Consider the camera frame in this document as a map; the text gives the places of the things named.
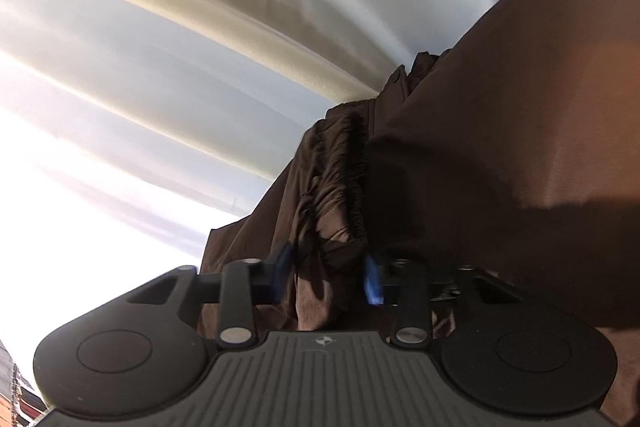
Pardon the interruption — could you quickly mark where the white curtain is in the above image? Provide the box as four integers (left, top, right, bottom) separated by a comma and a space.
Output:
0, 0, 621, 408

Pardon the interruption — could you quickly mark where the brown pillow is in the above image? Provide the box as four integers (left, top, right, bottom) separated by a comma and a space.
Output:
197, 0, 640, 427

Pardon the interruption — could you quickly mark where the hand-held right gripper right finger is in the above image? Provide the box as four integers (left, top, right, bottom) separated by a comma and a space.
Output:
364, 254, 526, 349

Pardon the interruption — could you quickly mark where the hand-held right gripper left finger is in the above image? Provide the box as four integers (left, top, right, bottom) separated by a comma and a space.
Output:
127, 242, 296, 350

